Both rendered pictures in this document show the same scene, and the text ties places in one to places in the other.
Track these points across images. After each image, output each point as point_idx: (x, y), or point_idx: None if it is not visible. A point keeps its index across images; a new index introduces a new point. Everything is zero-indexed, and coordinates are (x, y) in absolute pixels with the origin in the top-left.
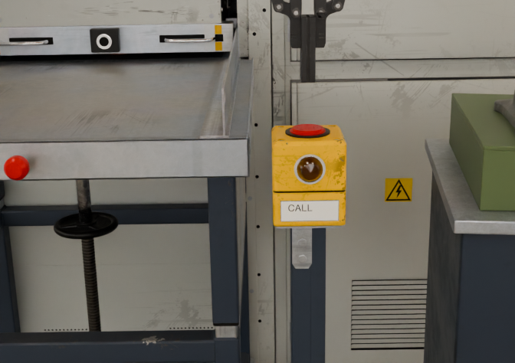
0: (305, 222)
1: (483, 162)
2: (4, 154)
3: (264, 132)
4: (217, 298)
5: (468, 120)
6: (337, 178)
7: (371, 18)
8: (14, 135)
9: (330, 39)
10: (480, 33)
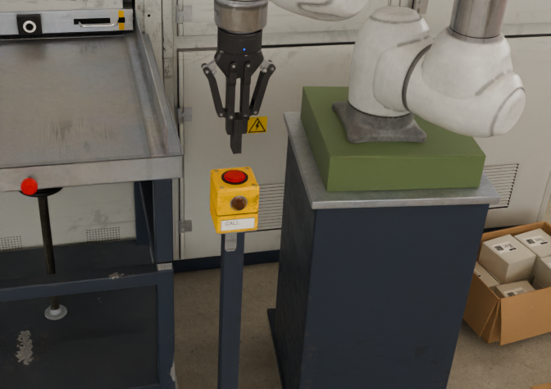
0: (234, 230)
1: (329, 165)
2: (15, 174)
3: None
4: (159, 248)
5: (317, 124)
6: (254, 206)
7: None
8: (19, 158)
9: (208, 20)
10: None
